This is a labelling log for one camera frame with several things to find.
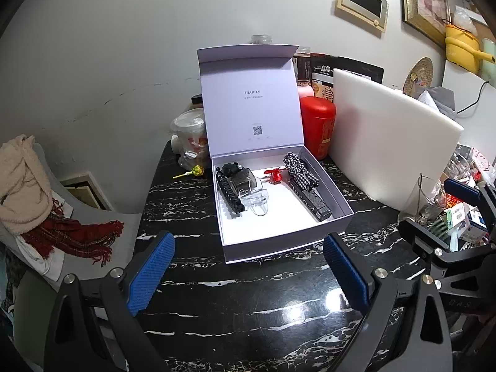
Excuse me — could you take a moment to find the clear stemmed glass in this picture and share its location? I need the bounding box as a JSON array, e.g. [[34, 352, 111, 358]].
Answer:
[[445, 155, 475, 187]]

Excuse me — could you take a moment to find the yellow lollipop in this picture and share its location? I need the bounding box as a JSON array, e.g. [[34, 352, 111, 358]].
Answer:
[[173, 165, 205, 180]]

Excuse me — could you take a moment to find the round woven fan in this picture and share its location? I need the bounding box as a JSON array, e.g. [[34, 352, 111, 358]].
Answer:
[[403, 57, 434, 95]]

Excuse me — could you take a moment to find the red plaid scarf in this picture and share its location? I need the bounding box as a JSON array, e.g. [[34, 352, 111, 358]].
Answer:
[[17, 197, 125, 266]]

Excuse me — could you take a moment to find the yellow enamel pot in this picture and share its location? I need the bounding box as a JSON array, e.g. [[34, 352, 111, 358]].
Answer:
[[445, 24, 496, 74]]

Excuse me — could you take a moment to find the clear plastic hair clip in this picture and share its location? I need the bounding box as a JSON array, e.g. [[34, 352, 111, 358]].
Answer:
[[238, 188, 270, 218]]

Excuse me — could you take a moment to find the wooden frame on floor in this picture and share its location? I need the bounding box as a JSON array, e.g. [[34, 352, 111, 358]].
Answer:
[[58, 171, 113, 212]]

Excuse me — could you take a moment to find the white blue carton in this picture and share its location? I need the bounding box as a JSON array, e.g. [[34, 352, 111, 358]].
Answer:
[[465, 207, 489, 241]]

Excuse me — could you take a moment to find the cream knitted scarf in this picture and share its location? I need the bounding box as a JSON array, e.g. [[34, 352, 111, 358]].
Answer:
[[0, 135, 53, 235]]

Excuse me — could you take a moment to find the black snack pouch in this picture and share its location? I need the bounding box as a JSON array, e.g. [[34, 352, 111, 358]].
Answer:
[[310, 55, 384, 103]]

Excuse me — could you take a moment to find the long black printed box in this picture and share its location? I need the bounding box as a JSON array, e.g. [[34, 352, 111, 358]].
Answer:
[[289, 180, 333, 222]]

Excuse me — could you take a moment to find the white gift box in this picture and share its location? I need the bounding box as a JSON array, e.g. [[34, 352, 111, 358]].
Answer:
[[196, 44, 355, 266]]

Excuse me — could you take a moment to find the black hair claw clip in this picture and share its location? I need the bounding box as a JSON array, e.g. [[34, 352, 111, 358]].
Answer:
[[215, 166, 246, 219]]

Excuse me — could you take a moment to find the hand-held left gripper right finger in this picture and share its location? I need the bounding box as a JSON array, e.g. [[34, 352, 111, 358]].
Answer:
[[323, 232, 454, 372]]

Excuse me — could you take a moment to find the tall printed drinking glass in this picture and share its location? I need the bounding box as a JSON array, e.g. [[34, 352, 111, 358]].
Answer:
[[399, 176, 446, 225]]

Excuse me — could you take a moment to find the plastic bag with cup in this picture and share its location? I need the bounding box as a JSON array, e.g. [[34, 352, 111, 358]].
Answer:
[[170, 108, 212, 171]]

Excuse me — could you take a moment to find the green white medicine box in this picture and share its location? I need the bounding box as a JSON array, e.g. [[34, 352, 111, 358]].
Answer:
[[430, 217, 452, 241], [444, 203, 469, 227]]

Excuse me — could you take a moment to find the pale green mug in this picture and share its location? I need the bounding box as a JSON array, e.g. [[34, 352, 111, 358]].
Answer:
[[480, 39, 496, 79]]

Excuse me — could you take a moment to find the brown jar with lid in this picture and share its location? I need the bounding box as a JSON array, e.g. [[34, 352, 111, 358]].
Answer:
[[293, 46, 312, 86]]

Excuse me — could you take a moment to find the white foam board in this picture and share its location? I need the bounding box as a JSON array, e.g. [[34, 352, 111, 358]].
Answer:
[[329, 69, 464, 210]]

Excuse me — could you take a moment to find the dark perfume bottle with bow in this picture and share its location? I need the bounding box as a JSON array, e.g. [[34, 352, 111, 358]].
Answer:
[[222, 163, 262, 198]]

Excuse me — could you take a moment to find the black power cable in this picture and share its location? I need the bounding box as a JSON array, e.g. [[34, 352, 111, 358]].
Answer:
[[456, 81, 491, 117]]

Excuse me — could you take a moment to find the black white checkered scrunchie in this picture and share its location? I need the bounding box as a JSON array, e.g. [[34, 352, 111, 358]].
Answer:
[[283, 151, 320, 192]]

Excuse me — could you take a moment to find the grey chair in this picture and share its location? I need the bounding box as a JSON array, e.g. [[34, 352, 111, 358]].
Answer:
[[0, 141, 144, 291]]

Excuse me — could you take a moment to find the red plastic propeller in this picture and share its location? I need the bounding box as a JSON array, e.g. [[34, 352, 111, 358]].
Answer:
[[264, 166, 285, 185]]

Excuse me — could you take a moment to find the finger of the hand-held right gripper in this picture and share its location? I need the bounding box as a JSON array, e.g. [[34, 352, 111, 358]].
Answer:
[[398, 219, 466, 268], [444, 179, 496, 241]]

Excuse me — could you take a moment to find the gold picture frame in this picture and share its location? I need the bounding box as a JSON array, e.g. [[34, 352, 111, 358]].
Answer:
[[397, 0, 452, 49]]

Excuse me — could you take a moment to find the red canister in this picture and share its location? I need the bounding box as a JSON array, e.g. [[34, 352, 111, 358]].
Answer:
[[299, 95, 337, 160]]

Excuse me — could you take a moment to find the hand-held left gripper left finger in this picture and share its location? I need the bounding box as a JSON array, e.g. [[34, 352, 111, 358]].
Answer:
[[43, 231, 176, 372]]

